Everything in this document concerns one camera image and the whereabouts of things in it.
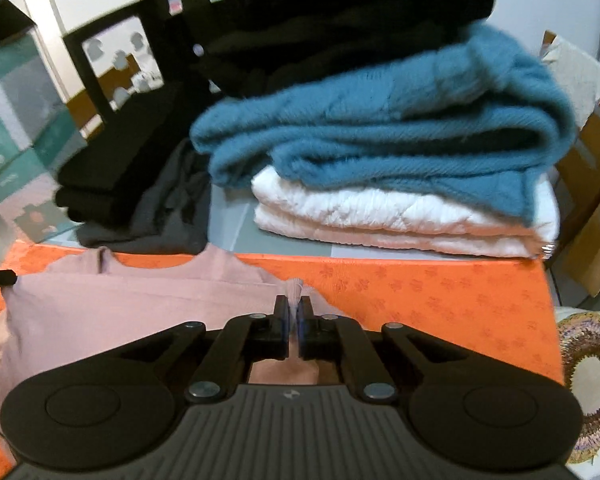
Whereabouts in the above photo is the black frame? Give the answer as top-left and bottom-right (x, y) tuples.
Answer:
(62, 0), (181, 141)

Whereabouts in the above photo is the round woven mat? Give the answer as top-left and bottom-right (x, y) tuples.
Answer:
(555, 310), (600, 466)

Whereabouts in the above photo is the folded white quilted garment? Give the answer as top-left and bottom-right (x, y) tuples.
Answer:
(251, 164), (561, 260)

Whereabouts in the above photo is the pink garment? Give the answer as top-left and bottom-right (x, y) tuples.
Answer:
(0, 245), (351, 463)

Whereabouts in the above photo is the orange floral mat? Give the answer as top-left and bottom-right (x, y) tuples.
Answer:
(0, 240), (566, 480)

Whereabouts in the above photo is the dark grey garment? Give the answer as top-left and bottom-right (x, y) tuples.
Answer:
(77, 137), (213, 256)

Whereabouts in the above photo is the stack of folded black clothes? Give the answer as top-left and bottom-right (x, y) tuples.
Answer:
(180, 0), (498, 101)

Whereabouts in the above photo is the folded black garment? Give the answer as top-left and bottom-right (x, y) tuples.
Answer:
(55, 80), (201, 226)

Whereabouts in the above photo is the white cloth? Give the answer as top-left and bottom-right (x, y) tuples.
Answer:
(542, 40), (600, 131)

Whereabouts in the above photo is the stack of teal boxes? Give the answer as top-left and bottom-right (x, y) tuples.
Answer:
(0, 25), (88, 241)

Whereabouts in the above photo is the folded teal knit sweater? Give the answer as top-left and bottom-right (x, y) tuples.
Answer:
(189, 22), (578, 228)

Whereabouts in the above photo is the cardboard box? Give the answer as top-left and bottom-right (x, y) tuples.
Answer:
(540, 30), (600, 298)

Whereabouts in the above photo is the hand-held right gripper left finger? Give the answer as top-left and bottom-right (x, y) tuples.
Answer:
(117, 296), (289, 403)

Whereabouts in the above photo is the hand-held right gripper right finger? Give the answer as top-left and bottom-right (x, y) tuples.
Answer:
(299, 296), (468, 403)

